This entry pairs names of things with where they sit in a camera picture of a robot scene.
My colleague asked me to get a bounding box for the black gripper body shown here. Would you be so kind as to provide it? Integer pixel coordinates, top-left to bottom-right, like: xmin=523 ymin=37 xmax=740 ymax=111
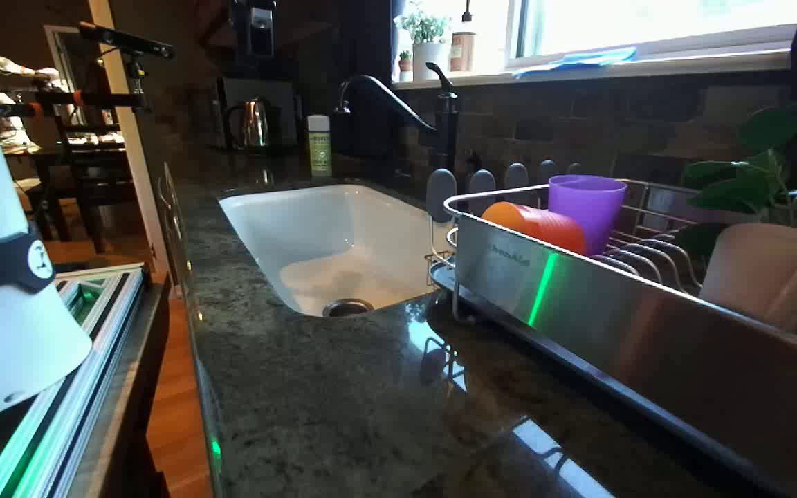
xmin=227 ymin=0 xmax=278 ymax=64

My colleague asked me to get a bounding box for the green dish soap bottle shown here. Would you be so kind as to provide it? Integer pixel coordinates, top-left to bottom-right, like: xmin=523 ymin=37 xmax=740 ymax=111
xmin=304 ymin=111 xmax=338 ymax=182

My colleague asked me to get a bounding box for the shiny metal kettle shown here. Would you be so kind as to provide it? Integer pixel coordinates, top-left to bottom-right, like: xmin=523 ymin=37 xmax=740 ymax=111
xmin=224 ymin=92 xmax=277 ymax=153

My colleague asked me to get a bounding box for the potted plant in white pot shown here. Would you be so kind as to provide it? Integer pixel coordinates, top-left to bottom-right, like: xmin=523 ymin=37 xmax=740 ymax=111
xmin=399 ymin=6 xmax=454 ymax=85

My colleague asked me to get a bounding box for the dark wooden chair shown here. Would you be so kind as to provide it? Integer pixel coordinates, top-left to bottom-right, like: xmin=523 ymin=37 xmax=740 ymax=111
xmin=29 ymin=81 xmax=144 ymax=255

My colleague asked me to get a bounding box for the dark bronze faucet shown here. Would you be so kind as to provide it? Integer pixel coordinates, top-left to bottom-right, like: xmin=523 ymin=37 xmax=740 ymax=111
xmin=332 ymin=60 xmax=464 ymax=175

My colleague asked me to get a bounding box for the white sink basin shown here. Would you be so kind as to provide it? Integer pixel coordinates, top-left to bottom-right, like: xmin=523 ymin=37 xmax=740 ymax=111
xmin=216 ymin=181 xmax=462 ymax=320

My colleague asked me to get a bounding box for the blue cloth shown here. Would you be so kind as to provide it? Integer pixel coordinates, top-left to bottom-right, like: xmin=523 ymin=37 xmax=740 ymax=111
xmin=512 ymin=45 xmax=641 ymax=77

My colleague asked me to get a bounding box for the purple plastic cup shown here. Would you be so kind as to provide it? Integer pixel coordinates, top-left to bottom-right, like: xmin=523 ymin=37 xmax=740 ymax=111
xmin=545 ymin=171 xmax=630 ymax=257

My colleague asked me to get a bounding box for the stainless steel dish rack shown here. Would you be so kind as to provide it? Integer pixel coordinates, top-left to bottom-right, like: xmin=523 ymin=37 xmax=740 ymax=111
xmin=422 ymin=161 xmax=797 ymax=498

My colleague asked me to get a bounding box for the green leafy plant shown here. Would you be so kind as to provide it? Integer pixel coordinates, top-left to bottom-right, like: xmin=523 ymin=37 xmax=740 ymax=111
xmin=678 ymin=95 xmax=797 ymax=243

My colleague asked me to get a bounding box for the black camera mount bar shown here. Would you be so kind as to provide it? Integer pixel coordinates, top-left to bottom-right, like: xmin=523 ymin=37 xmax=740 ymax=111
xmin=73 ymin=20 xmax=177 ymax=64

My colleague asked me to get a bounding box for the white door frame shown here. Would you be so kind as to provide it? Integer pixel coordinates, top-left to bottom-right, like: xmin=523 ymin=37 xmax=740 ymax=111
xmin=84 ymin=0 xmax=170 ymax=284

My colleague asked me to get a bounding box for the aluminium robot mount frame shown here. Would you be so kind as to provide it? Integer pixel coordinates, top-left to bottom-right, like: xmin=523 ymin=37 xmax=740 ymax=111
xmin=0 ymin=261 xmax=170 ymax=498

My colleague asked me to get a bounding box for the white window frame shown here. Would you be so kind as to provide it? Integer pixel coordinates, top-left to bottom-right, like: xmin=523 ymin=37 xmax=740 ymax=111
xmin=389 ymin=0 xmax=797 ymax=92

